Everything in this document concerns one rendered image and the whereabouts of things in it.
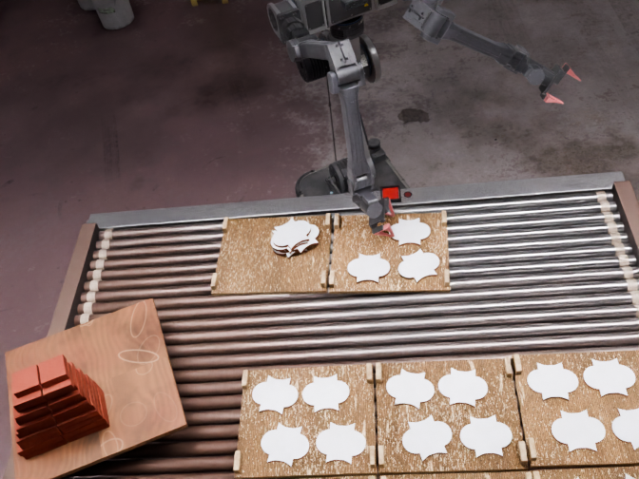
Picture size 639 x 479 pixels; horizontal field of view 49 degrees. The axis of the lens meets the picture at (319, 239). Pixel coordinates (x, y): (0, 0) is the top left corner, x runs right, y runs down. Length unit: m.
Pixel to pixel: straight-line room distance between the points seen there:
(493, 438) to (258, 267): 1.00
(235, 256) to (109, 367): 0.61
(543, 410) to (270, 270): 1.02
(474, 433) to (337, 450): 0.40
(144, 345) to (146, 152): 2.46
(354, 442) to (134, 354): 0.74
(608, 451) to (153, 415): 1.29
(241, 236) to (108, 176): 2.05
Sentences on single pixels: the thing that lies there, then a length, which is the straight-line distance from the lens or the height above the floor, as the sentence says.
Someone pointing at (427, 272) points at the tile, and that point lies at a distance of 2.41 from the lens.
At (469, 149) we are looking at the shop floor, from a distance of 4.21.
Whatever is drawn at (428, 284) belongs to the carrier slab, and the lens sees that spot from 2.39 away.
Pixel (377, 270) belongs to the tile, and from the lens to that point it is 2.42.
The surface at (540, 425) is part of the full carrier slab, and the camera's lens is 2.15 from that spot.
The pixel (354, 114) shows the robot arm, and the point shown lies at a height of 1.43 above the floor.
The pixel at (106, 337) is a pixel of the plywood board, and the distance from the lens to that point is 2.38.
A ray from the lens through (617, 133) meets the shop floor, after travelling 4.41.
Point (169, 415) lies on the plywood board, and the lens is 2.15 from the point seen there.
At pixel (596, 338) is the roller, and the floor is 0.92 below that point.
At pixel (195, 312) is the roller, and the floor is 0.92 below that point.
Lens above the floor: 2.86
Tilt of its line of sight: 49 degrees down
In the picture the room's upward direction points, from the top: 11 degrees counter-clockwise
